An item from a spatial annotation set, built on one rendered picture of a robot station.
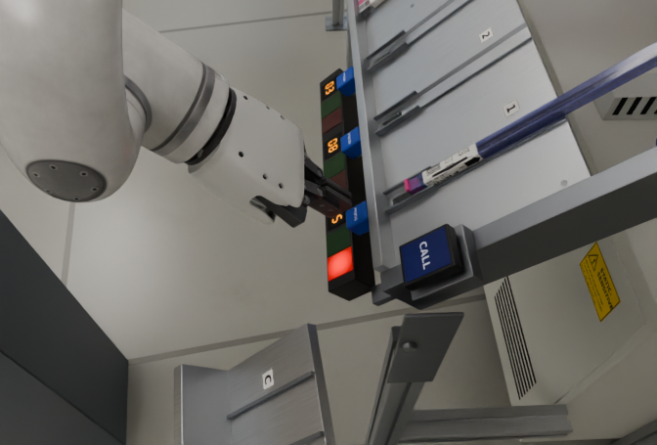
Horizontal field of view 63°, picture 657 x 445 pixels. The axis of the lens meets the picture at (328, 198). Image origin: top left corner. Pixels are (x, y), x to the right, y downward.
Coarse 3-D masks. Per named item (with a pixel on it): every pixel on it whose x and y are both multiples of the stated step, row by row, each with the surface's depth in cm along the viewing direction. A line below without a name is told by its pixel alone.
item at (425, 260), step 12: (444, 228) 44; (420, 240) 45; (432, 240) 44; (444, 240) 43; (408, 252) 45; (420, 252) 44; (432, 252) 43; (444, 252) 42; (408, 264) 45; (420, 264) 44; (432, 264) 43; (444, 264) 42; (408, 276) 44; (420, 276) 43
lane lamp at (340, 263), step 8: (336, 256) 60; (344, 256) 59; (328, 264) 60; (336, 264) 59; (344, 264) 58; (352, 264) 57; (328, 272) 59; (336, 272) 59; (344, 272) 58; (328, 280) 59
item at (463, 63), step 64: (448, 0) 63; (512, 0) 56; (384, 64) 67; (448, 64) 59; (512, 64) 52; (384, 128) 61; (448, 128) 55; (384, 192) 56; (448, 192) 51; (512, 192) 46
